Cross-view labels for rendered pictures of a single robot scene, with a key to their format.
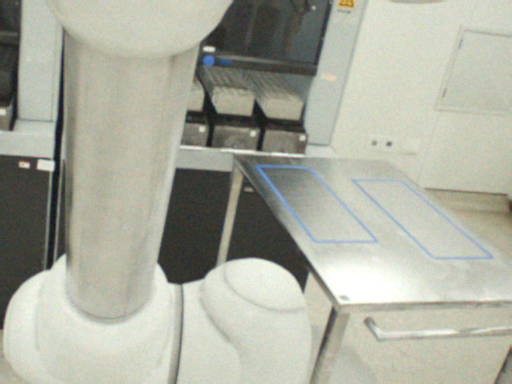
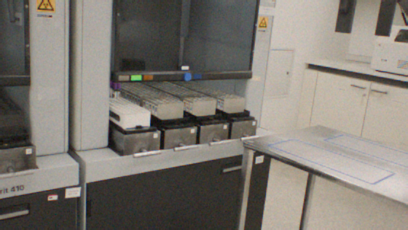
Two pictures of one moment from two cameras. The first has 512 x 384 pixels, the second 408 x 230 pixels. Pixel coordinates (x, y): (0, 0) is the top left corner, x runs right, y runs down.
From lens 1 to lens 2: 0.70 m
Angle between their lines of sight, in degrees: 27
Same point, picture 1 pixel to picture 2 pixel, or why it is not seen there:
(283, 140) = (242, 127)
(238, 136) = (216, 131)
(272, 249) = not seen: hidden behind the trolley
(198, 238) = (194, 219)
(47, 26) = (55, 65)
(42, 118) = (56, 151)
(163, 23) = not seen: outside the picture
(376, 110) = not seen: hidden behind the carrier
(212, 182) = (201, 171)
